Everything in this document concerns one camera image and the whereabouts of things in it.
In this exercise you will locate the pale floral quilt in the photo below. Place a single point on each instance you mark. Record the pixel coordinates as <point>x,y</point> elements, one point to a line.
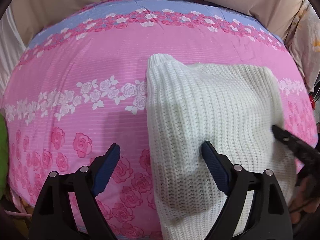
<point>306,45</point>

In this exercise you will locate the person's right hand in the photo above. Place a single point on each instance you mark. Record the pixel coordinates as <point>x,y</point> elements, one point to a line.
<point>303,200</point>

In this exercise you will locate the pink floral bed sheet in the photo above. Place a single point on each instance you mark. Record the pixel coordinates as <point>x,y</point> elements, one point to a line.
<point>82,67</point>

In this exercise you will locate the white red black knit sweater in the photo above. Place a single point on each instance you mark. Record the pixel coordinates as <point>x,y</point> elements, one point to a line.
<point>217,120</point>

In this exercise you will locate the white curtain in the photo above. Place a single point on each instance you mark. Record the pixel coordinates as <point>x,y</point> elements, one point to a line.
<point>10,50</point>

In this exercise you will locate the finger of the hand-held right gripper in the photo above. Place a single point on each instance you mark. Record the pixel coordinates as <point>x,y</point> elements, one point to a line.
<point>283,135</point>

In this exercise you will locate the green plush object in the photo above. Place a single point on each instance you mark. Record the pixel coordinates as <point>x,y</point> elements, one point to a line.
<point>3,155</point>

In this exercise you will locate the small red object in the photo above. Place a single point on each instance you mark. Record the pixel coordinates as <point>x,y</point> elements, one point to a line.
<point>311,98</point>

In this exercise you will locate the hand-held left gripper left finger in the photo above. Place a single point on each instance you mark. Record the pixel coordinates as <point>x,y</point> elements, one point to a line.
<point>106,170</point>

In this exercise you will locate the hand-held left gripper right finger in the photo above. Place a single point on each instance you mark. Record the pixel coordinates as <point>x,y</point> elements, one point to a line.
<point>216,170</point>

